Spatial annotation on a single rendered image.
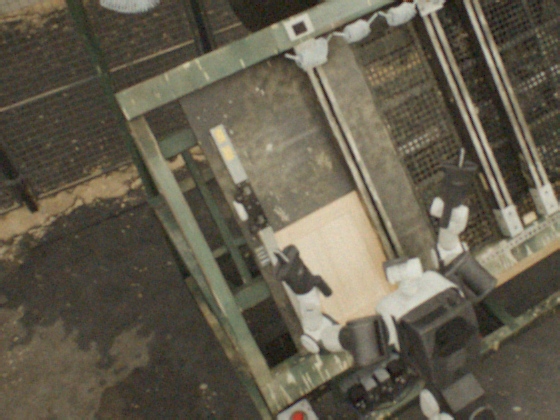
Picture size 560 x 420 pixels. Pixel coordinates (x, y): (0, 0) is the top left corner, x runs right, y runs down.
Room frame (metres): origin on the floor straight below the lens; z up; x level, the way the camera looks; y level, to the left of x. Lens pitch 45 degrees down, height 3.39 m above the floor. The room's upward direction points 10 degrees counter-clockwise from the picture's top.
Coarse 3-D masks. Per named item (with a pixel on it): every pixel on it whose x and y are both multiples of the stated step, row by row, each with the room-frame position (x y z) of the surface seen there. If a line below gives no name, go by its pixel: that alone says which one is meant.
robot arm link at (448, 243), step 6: (444, 234) 1.66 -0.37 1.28; (450, 234) 1.66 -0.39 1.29; (456, 234) 1.66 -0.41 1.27; (444, 240) 1.67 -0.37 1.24; (450, 240) 1.66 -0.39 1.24; (456, 240) 1.67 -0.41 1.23; (438, 246) 1.69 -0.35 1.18; (444, 246) 1.67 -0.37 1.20; (450, 246) 1.66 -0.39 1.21; (456, 246) 1.68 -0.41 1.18; (438, 252) 1.67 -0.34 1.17; (444, 252) 1.66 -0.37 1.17; (450, 252) 1.66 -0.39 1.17; (456, 252) 1.66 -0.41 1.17; (438, 258) 1.65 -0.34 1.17
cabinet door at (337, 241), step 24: (312, 216) 1.86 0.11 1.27; (336, 216) 1.88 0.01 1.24; (360, 216) 1.89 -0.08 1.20; (288, 240) 1.79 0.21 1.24; (312, 240) 1.80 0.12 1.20; (336, 240) 1.81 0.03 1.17; (360, 240) 1.83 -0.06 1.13; (312, 264) 1.74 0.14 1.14; (336, 264) 1.75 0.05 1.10; (360, 264) 1.76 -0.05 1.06; (336, 288) 1.69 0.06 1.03; (360, 288) 1.70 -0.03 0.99; (384, 288) 1.70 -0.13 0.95; (336, 312) 1.62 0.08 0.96; (360, 312) 1.63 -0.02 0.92
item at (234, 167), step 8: (216, 128) 2.02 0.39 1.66; (216, 144) 1.99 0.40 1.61; (224, 144) 1.99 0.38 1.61; (232, 152) 1.97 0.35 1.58; (224, 160) 1.95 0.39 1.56; (232, 160) 1.95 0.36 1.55; (232, 168) 1.93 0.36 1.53; (240, 168) 1.94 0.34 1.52; (232, 176) 1.92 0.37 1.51; (240, 176) 1.92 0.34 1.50; (264, 232) 1.79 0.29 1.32; (272, 232) 1.79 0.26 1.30; (264, 240) 1.77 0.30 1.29; (272, 240) 1.77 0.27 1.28; (272, 248) 1.75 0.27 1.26; (280, 248) 1.75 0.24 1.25; (272, 256) 1.73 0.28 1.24; (272, 264) 1.73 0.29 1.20; (288, 296) 1.64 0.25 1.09; (296, 296) 1.64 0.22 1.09; (296, 304) 1.62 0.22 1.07; (296, 312) 1.60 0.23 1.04
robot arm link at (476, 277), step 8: (472, 256) 1.49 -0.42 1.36; (472, 264) 1.45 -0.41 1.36; (480, 264) 1.47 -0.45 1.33; (456, 272) 1.45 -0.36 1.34; (464, 272) 1.44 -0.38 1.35; (472, 272) 1.43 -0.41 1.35; (480, 272) 1.43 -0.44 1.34; (488, 272) 1.44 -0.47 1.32; (464, 280) 1.43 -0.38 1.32; (472, 280) 1.42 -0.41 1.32; (480, 280) 1.41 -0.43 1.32; (488, 280) 1.41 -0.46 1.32; (472, 288) 1.41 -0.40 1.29; (480, 288) 1.39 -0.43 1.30
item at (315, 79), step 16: (304, 16) 2.30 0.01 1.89; (288, 32) 2.25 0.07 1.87; (304, 48) 2.22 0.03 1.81; (320, 48) 2.12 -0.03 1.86; (320, 64) 2.22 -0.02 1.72; (320, 80) 2.19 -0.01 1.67; (320, 96) 2.14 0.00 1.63; (320, 112) 2.14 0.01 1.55; (336, 112) 2.11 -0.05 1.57; (336, 128) 2.07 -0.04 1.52; (336, 144) 2.05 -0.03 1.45; (352, 144) 2.03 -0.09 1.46; (352, 160) 1.99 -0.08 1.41; (352, 176) 1.96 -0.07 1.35; (368, 176) 1.96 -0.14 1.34; (368, 192) 1.94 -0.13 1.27; (368, 208) 1.87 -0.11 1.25; (384, 224) 1.85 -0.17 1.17; (384, 240) 1.80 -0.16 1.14; (384, 256) 1.79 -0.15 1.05; (400, 256) 1.76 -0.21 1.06
